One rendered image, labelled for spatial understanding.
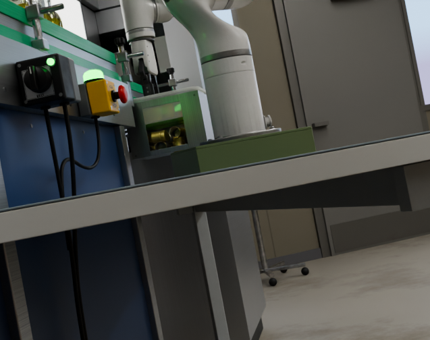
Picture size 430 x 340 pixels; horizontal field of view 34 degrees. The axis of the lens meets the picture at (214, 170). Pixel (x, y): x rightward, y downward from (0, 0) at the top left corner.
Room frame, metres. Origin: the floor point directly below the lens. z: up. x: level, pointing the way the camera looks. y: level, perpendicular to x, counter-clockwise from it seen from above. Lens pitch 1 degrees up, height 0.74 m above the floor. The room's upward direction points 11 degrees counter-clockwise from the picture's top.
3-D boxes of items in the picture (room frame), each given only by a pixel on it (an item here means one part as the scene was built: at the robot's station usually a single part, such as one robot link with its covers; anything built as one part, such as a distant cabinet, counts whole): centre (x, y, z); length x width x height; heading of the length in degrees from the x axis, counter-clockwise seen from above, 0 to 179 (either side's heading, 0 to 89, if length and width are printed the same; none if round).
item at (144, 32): (2.09, 0.14, 1.20); 0.09 x 0.08 x 0.03; 170
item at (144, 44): (2.08, 0.14, 1.14); 0.10 x 0.07 x 0.11; 170
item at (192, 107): (2.06, 0.13, 0.92); 0.27 x 0.17 x 0.15; 81
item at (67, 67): (1.25, 0.26, 0.96); 0.08 x 0.08 x 0.08; 81
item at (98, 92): (1.53, 0.22, 0.96); 0.07 x 0.07 x 0.07; 81
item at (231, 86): (1.63, -0.07, 0.91); 0.19 x 0.19 x 0.18
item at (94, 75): (1.53, 0.22, 1.01); 0.05 x 0.05 x 0.03
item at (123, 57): (1.96, 0.22, 1.12); 0.17 x 0.03 x 0.12; 81
